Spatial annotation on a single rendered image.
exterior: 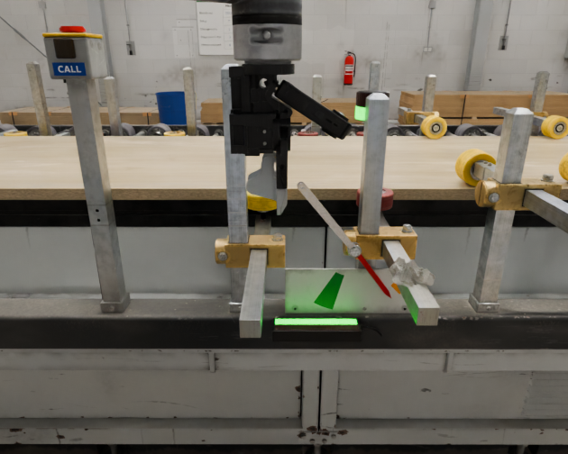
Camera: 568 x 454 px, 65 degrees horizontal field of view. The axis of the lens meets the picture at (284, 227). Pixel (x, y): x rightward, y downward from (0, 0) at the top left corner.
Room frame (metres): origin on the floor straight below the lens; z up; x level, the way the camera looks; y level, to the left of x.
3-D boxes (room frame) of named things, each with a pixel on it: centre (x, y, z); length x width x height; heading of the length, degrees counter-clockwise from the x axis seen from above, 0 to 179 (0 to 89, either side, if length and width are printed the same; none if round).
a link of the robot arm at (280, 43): (0.63, 0.02, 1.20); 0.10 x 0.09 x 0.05; 0
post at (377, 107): (0.79, -0.16, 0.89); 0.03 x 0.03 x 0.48; 0
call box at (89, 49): (0.80, 0.35, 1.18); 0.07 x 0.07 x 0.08; 0
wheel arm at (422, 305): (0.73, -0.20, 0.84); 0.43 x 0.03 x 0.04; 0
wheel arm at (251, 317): (0.75, 0.05, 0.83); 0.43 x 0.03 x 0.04; 0
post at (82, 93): (0.80, 0.35, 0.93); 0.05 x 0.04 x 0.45; 90
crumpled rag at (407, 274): (0.63, -0.20, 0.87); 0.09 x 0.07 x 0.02; 0
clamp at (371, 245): (0.80, -0.18, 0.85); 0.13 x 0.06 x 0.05; 90
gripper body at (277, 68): (0.63, 0.03, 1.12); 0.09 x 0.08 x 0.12; 90
